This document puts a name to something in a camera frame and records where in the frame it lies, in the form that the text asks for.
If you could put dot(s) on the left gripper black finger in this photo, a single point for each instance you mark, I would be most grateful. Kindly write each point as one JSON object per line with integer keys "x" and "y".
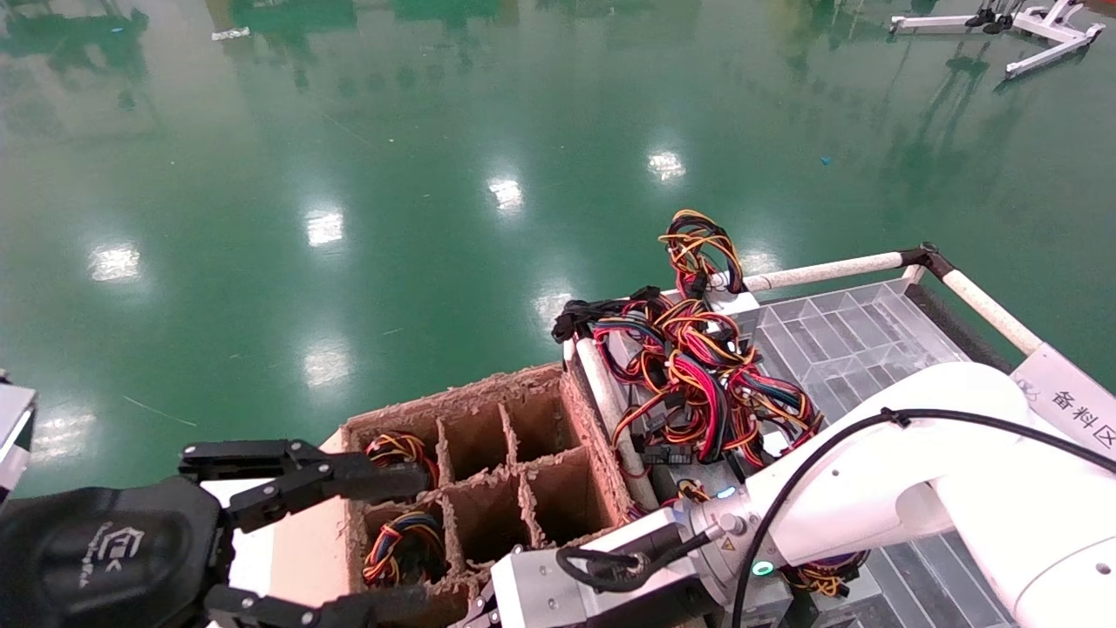
{"x": 375, "y": 480}
{"x": 349, "y": 613}

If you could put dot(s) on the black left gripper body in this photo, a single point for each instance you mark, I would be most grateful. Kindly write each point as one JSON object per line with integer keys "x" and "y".
{"x": 105, "y": 558}

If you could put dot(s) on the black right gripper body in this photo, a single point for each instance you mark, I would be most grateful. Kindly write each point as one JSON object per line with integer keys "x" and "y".
{"x": 689, "y": 610}

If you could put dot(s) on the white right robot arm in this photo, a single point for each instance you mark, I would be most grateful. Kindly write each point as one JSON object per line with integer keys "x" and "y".
{"x": 959, "y": 488}

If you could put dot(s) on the brown cardboard divider box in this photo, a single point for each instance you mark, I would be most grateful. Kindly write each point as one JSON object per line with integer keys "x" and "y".
{"x": 488, "y": 515}

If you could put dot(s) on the clear acrylic divider tray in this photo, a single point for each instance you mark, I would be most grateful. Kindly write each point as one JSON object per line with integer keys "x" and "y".
{"x": 837, "y": 340}

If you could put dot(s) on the black foam strip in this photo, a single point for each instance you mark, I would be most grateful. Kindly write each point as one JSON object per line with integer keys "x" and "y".
{"x": 950, "y": 331}

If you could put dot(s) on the black pipe corner connector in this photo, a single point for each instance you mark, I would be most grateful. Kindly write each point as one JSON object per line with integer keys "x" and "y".
{"x": 928, "y": 257}

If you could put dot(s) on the white sign plate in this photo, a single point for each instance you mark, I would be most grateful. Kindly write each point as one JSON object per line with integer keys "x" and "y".
{"x": 1068, "y": 401}

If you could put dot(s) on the white floor scrap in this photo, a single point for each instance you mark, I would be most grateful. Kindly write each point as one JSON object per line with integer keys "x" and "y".
{"x": 231, "y": 34}

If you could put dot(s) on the white metal stand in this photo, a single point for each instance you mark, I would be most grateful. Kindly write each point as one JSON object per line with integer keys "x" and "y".
{"x": 1046, "y": 26}

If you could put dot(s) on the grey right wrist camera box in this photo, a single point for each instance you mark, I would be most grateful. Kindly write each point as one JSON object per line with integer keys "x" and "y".
{"x": 540, "y": 593}

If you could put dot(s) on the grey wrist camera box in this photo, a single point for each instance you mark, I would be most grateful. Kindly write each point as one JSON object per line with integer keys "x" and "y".
{"x": 540, "y": 593}
{"x": 13, "y": 436}

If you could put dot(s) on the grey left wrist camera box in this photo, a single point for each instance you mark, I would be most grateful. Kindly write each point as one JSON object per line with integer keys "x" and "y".
{"x": 13, "y": 436}

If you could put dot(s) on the white cart rail pipe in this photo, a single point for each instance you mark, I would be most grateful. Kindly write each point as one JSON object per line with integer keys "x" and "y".
{"x": 602, "y": 384}
{"x": 990, "y": 310}
{"x": 828, "y": 270}

